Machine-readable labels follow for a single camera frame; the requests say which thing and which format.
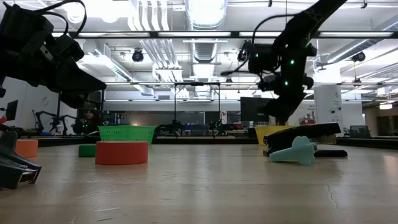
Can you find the black overhead frame bar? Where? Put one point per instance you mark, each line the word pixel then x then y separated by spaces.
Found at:
pixel 192 34

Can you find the silver ventilation duct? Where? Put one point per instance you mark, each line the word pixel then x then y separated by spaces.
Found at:
pixel 205 18

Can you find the black ceiling-hung camera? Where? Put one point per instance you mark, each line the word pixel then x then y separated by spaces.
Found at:
pixel 359 57
pixel 137 56
pixel 244 53

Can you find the red flat bar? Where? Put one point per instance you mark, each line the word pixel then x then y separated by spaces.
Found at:
pixel 2 120

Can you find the blue storage bin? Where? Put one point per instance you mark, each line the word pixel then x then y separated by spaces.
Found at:
pixel 196 127

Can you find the yellow plastic basket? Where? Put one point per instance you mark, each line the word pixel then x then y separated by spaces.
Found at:
pixel 262 133

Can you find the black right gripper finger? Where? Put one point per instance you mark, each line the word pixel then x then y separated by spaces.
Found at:
pixel 283 112

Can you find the small green tape roll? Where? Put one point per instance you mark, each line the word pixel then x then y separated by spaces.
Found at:
pixel 87 150

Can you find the small black monitor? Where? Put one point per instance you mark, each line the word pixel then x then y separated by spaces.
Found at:
pixel 12 110

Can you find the black stapler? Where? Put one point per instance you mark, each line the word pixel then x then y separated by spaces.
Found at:
pixel 298 132

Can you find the glowing ceiling lamp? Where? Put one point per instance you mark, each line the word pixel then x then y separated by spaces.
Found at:
pixel 385 106

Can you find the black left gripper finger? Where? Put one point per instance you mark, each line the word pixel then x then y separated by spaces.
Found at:
pixel 77 81
pixel 74 99

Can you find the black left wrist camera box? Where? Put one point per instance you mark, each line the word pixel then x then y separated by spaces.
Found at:
pixel 71 48

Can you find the black background robot arm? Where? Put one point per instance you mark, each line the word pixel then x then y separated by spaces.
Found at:
pixel 56 119

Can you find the person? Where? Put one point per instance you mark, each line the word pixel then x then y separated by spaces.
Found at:
pixel 92 119

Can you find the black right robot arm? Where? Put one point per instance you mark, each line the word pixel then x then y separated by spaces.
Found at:
pixel 311 18

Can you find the red tape roll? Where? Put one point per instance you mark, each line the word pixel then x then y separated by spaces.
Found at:
pixel 121 153

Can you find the black staple remover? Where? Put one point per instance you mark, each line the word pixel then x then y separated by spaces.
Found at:
pixel 12 171

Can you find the black metal stand frame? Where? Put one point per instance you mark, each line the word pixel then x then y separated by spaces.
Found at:
pixel 175 109

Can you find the orange tape roll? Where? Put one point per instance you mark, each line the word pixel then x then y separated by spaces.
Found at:
pixel 29 148

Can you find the white pillar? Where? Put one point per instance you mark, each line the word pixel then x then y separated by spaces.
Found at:
pixel 328 105

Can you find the large black monitor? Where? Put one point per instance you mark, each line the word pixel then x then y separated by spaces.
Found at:
pixel 252 109

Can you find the green plastic basket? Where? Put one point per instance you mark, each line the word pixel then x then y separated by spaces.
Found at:
pixel 124 133

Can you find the teal staple remover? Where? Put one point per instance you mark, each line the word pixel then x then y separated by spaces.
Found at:
pixel 298 152

